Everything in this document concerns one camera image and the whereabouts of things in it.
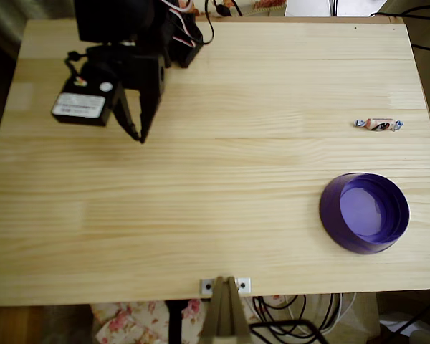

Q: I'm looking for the white candy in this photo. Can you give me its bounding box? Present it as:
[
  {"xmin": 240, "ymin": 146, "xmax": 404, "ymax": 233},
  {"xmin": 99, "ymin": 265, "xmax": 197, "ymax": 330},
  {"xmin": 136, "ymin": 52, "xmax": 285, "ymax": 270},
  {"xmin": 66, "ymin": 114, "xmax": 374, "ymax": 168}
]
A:
[{"xmin": 353, "ymin": 117, "xmax": 405, "ymax": 133}]

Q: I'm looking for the floral cloth with lace trim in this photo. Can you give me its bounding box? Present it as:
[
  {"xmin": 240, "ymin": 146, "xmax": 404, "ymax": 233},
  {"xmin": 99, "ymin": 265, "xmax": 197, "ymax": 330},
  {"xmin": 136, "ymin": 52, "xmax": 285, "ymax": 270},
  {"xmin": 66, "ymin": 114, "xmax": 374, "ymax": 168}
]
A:
[{"xmin": 196, "ymin": 0, "xmax": 287, "ymax": 17}]

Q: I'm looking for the metal mounting bracket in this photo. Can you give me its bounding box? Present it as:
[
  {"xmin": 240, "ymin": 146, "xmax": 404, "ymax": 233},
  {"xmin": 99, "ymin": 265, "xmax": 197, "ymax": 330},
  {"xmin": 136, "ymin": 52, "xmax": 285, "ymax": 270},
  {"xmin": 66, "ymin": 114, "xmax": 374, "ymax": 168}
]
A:
[{"xmin": 199, "ymin": 277, "xmax": 252, "ymax": 295}]

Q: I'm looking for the black table leg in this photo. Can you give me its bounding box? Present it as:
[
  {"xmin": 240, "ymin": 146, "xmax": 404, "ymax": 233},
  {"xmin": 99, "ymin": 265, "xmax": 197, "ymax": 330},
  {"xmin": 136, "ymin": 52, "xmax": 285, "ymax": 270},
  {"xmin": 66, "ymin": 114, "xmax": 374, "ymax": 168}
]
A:
[{"xmin": 164, "ymin": 300, "xmax": 188, "ymax": 344}]

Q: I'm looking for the black cable plug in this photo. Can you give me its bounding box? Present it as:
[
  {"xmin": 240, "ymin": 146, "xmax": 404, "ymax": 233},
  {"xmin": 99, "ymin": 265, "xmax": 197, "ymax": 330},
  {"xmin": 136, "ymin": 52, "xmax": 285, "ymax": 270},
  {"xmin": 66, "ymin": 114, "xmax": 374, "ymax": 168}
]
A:
[{"xmin": 213, "ymin": 0, "xmax": 243, "ymax": 17}]

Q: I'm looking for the purple bowl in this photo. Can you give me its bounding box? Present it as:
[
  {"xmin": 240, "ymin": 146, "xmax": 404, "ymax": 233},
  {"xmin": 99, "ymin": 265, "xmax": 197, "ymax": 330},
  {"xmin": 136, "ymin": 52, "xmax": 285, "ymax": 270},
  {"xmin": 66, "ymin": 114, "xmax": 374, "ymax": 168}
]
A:
[{"xmin": 318, "ymin": 172, "xmax": 411, "ymax": 256}]

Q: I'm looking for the black gripper camera mount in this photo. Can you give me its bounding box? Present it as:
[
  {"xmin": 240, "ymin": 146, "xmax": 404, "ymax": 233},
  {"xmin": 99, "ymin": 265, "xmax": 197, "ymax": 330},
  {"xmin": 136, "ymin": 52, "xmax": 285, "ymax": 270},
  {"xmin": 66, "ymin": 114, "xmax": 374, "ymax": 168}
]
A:
[{"xmin": 85, "ymin": 44, "xmax": 130, "ymax": 87}]

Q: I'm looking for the white box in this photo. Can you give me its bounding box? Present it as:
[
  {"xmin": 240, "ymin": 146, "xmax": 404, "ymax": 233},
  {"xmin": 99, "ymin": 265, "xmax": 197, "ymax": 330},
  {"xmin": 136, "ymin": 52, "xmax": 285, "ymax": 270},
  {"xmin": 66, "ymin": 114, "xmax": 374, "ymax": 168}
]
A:
[{"xmin": 285, "ymin": 0, "xmax": 373, "ymax": 17}]

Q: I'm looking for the black camera cable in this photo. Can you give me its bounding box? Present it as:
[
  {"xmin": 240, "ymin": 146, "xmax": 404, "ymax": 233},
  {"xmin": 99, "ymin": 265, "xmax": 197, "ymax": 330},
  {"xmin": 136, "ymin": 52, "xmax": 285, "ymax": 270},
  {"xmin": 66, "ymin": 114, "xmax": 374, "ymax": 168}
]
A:
[{"xmin": 199, "ymin": 0, "xmax": 216, "ymax": 47}]

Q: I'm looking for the white cable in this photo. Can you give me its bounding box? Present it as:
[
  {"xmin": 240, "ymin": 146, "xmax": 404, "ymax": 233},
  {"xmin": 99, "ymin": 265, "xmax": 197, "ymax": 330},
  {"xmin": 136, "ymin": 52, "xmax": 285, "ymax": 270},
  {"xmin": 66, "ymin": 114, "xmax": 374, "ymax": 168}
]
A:
[{"xmin": 322, "ymin": 293, "xmax": 356, "ymax": 333}]

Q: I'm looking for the grey curtain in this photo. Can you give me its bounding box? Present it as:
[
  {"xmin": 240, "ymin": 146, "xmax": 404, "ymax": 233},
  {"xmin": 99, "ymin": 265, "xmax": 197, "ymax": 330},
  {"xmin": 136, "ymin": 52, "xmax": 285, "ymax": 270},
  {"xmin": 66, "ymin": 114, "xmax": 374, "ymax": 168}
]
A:
[{"xmin": 0, "ymin": 0, "xmax": 76, "ymax": 72}]

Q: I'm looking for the rose print fabric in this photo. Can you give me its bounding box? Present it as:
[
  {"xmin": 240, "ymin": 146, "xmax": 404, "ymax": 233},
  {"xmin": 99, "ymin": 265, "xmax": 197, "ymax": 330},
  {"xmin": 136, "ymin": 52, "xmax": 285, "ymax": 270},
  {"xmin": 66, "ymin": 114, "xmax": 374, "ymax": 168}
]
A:
[{"xmin": 89, "ymin": 295, "xmax": 291, "ymax": 344}]

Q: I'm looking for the camera stand post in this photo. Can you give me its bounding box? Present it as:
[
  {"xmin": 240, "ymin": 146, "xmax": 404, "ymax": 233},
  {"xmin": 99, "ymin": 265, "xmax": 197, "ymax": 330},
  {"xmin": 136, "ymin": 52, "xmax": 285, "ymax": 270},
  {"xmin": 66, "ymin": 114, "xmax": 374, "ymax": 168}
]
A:
[{"xmin": 199, "ymin": 275, "xmax": 252, "ymax": 338}]

